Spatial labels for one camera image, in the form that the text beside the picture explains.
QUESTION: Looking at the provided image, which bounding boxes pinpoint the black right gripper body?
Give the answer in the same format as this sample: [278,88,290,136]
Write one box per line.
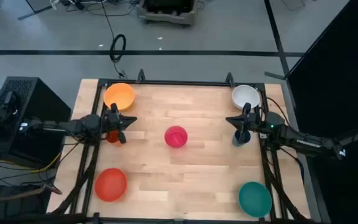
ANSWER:
[240,102,262,144]

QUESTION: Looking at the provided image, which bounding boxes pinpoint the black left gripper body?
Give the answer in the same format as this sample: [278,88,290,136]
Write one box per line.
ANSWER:
[101,102,127,144]

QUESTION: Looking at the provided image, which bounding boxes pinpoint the blue plastic cup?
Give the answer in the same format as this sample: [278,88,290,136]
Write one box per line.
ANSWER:
[232,129,251,147]

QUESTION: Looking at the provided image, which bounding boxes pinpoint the orange plastic cup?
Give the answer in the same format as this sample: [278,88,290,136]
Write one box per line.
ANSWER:
[106,129,121,144]

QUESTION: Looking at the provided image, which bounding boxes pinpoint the yellow-orange plastic bowl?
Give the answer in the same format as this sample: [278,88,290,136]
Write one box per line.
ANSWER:
[103,82,135,111]

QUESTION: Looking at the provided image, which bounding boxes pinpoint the white plastic bowl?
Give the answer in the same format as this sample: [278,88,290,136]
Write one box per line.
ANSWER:
[231,84,260,110]

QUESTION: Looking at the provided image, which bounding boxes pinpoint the pink plastic bowl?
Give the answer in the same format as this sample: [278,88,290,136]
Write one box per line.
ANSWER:
[163,125,188,149]

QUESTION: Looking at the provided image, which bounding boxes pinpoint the red-orange plastic bowl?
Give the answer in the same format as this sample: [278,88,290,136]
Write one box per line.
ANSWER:
[94,167,128,202]

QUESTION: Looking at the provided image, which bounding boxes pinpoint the teal plastic bowl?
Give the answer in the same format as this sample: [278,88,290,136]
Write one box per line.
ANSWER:
[237,181,273,218]

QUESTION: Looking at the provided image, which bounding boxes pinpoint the dark floor bar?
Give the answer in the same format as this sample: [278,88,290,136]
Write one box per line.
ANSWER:
[264,71,288,81]

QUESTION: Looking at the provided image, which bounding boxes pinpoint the black computer tower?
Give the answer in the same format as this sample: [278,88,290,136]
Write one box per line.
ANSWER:
[0,76,72,166]

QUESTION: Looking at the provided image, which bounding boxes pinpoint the black partition panel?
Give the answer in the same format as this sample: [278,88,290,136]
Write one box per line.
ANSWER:
[283,0,358,224]

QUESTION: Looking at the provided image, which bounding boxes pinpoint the beige cart with black box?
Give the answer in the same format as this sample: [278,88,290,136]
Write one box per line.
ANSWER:
[136,0,199,27]

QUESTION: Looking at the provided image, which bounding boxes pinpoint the dark stand foot bar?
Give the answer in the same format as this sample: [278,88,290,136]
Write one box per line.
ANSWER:
[16,4,55,21]

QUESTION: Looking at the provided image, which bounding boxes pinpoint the black metal table frame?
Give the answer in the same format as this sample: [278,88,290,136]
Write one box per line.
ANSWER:
[47,68,307,224]

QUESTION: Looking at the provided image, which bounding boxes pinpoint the black coiled cable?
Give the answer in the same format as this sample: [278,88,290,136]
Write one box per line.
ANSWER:
[99,0,127,79]

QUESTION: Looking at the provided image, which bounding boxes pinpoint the yellow cable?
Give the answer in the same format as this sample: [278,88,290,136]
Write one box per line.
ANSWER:
[0,151,62,175]

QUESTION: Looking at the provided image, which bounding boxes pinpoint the brown strap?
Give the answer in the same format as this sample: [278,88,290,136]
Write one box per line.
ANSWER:
[0,182,63,207]

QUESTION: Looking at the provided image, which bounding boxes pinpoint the tangled black cables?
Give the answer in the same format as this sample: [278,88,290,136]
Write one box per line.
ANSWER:
[50,0,144,15]

